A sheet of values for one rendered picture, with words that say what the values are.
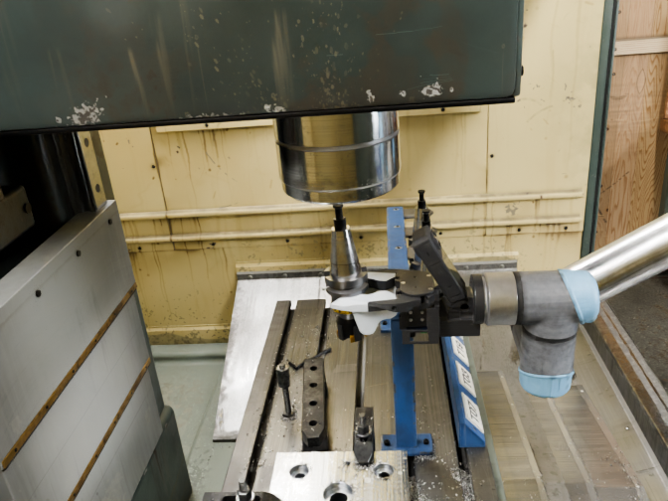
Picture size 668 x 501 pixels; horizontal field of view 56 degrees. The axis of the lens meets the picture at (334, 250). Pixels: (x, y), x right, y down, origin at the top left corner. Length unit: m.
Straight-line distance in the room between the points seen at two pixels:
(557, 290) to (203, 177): 1.31
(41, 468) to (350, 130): 0.62
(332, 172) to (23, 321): 0.46
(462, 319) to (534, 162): 1.08
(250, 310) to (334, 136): 1.30
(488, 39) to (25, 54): 0.48
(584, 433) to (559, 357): 0.70
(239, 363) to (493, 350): 0.73
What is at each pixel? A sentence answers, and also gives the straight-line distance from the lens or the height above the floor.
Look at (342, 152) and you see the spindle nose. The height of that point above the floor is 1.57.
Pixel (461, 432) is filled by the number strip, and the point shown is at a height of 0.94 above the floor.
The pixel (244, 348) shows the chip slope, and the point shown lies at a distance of 1.92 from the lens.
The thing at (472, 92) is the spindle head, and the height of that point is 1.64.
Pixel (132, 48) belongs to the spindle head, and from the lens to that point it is 0.72.
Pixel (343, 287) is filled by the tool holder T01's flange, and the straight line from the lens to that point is 0.87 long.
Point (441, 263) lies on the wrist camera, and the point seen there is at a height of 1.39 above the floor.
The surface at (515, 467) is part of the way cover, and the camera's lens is 1.46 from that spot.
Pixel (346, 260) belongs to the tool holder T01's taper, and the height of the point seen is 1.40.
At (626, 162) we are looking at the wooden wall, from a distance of 3.83.
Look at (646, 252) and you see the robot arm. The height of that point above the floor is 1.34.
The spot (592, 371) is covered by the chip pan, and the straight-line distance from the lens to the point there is 1.94.
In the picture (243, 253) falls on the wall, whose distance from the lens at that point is 2.04.
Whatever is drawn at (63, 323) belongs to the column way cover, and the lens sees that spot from 1.02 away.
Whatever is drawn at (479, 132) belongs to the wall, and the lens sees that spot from 1.88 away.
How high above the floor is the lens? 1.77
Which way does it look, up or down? 25 degrees down
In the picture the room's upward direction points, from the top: 5 degrees counter-clockwise
